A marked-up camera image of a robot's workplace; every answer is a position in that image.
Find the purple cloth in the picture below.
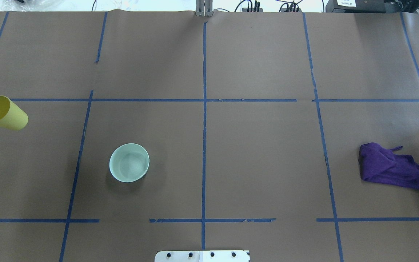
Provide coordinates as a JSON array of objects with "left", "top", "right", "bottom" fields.
[{"left": 359, "top": 142, "right": 419, "bottom": 190}]

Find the yellow paper cup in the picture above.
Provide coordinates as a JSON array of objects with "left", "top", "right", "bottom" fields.
[{"left": 0, "top": 96, "right": 29, "bottom": 131}]

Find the black power box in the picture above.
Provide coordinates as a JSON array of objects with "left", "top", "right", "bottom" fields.
[{"left": 325, "top": 0, "right": 414, "bottom": 13}]

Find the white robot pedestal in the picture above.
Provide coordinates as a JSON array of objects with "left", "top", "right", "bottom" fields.
[{"left": 154, "top": 250, "right": 251, "bottom": 262}]

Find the mint green bowl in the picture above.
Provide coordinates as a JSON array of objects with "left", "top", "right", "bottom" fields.
[{"left": 109, "top": 144, "right": 150, "bottom": 183}]

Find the aluminium frame post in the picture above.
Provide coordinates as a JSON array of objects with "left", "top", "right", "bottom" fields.
[{"left": 195, "top": 0, "right": 214, "bottom": 17}]

